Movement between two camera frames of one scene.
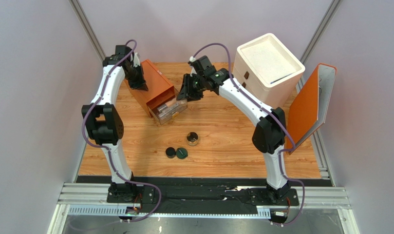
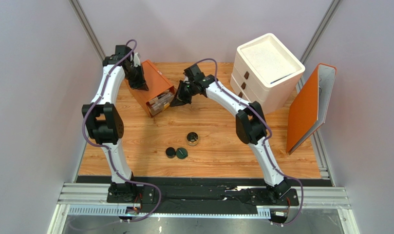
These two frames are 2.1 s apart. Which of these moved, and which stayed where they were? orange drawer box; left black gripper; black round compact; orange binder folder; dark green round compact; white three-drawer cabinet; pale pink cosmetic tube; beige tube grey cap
Moved: beige tube grey cap; pale pink cosmetic tube
Stayed: black round compact; white three-drawer cabinet; orange binder folder; orange drawer box; left black gripper; dark green round compact
